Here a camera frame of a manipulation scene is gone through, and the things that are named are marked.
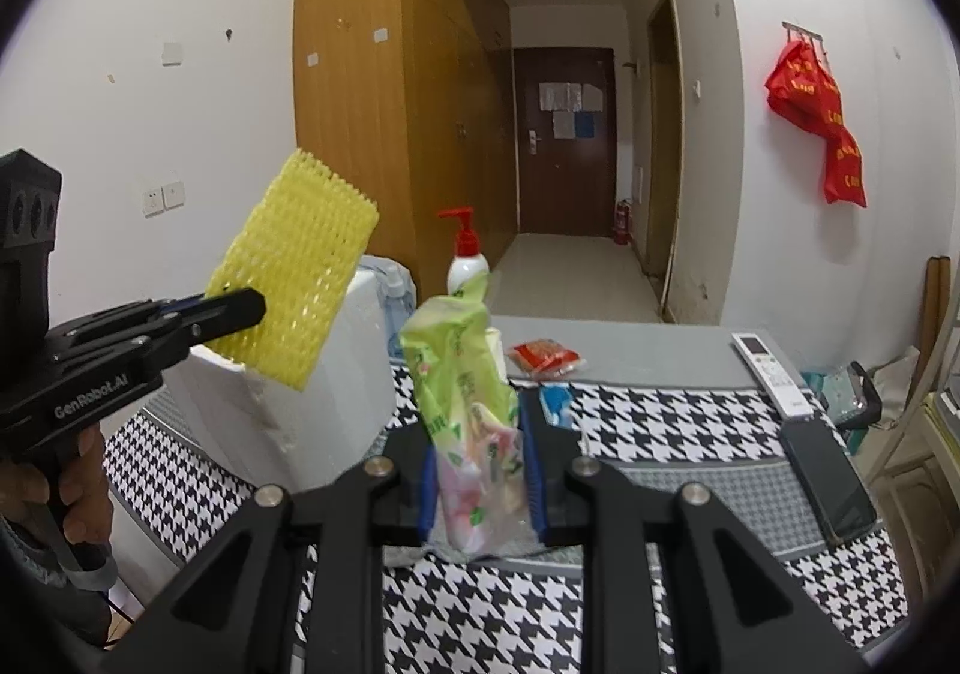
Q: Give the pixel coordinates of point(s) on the red snack packet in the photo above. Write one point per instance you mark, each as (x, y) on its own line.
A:
(544, 355)

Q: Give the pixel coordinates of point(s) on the white foam box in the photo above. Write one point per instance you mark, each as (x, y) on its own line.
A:
(315, 404)

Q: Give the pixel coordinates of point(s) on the person's left hand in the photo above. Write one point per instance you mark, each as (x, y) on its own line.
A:
(79, 486)

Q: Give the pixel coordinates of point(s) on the black smartphone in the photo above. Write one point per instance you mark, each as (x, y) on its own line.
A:
(829, 479)

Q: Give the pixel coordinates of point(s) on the small white door notice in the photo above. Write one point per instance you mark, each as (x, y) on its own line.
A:
(563, 125)

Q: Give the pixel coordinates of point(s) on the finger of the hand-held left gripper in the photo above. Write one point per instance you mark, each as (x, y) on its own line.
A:
(112, 318)
(232, 310)

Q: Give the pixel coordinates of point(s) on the houndstooth printed blanket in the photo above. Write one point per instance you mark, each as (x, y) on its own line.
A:
(675, 419)

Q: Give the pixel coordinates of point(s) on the white remote control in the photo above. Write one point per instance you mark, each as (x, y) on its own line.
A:
(772, 374)

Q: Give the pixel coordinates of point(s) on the green cloth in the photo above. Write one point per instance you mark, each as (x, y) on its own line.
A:
(457, 404)

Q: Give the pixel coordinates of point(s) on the red fire extinguisher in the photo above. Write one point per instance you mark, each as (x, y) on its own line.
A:
(622, 224)

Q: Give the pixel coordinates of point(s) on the wooden side door frame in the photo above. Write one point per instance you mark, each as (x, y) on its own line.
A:
(667, 157)

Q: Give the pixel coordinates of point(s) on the white red pump bottle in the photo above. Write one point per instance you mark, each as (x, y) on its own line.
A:
(466, 269)

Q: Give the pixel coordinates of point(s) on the metal wall hook rack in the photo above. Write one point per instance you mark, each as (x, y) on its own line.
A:
(806, 33)

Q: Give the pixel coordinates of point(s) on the white metal bed frame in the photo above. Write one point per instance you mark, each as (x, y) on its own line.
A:
(904, 471)

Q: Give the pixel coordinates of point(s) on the blank white wall plate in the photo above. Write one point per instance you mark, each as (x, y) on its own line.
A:
(172, 53)

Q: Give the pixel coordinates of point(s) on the white wall socket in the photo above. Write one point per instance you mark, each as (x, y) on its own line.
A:
(154, 202)

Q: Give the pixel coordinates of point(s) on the yellow foam net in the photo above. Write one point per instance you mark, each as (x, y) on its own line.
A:
(300, 239)

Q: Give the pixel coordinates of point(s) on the blue face mask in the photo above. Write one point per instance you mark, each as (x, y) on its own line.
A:
(556, 400)

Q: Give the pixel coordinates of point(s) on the wooden wardrobe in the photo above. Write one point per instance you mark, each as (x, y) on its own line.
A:
(352, 82)

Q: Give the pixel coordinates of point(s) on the dark brown door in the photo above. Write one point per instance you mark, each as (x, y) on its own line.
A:
(562, 194)

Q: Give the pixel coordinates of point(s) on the red hanging bag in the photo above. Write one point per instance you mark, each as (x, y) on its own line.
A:
(814, 104)

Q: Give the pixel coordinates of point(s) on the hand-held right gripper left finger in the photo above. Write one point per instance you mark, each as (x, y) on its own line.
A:
(426, 494)

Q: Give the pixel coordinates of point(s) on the white wall panel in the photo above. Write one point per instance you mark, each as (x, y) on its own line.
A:
(639, 183)

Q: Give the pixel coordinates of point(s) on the blue door notice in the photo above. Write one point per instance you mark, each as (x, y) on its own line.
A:
(585, 125)

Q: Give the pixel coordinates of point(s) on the person's left forearm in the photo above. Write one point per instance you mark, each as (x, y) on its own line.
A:
(45, 606)

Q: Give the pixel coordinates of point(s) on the light blue cloth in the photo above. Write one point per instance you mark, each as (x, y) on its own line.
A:
(373, 263)

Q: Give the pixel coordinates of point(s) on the white wall switch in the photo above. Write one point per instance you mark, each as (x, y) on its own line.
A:
(174, 195)

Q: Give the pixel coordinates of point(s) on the wooden pole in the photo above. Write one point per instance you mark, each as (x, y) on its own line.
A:
(928, 307)
(943, 299)

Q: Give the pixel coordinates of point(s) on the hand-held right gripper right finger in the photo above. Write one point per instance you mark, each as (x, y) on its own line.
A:
(532, 479)

